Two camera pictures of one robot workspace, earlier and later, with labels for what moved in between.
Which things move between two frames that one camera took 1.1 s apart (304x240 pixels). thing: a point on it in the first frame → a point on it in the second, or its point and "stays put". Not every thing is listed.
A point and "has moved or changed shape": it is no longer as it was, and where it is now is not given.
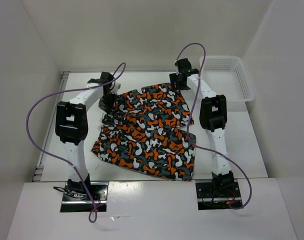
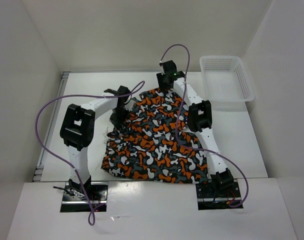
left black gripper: x=106 y=108 → x=117 y=123
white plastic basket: x=227 y=75 stays put
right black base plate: x=217 y=195 stays put
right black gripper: x=173 y=78 → x=162 y=85
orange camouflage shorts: x=145 y=131 has moved or changed shape
